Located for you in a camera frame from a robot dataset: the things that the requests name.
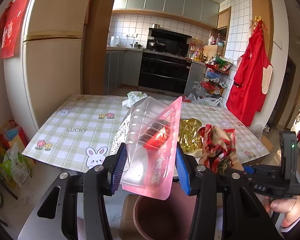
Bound grey upper cabinets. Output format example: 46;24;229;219
113;0;219;27

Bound white green shopping bag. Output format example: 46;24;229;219
192;98;222;107

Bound black wok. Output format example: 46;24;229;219
148;41;166;53

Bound red hanging apron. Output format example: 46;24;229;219
226;20;273;127

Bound black oven range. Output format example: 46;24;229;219
138;28;192;95

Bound white plastic bag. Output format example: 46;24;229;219
122;91;148;108

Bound wire storage rack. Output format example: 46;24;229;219
199;55;234;98

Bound grey lower cabinets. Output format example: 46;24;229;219
103;48;142;95

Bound white foam net roll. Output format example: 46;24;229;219
110;114;131;155

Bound cream refrigerator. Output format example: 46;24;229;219
3;0;89;138

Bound white electric kettle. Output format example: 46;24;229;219
110;36;120;47

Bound red brown wrapper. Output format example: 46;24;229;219
199;124;244;174

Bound pink clear blister package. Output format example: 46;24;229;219
121;96;182;200

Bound red fabric banner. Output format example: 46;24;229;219
0;0;29;59

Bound person right hand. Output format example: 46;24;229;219
262;196;300;228

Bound grey cabinets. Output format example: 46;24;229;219
113;0;219;27
103;48;142;95

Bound gold foil wrapper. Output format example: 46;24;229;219
178;118;203;158

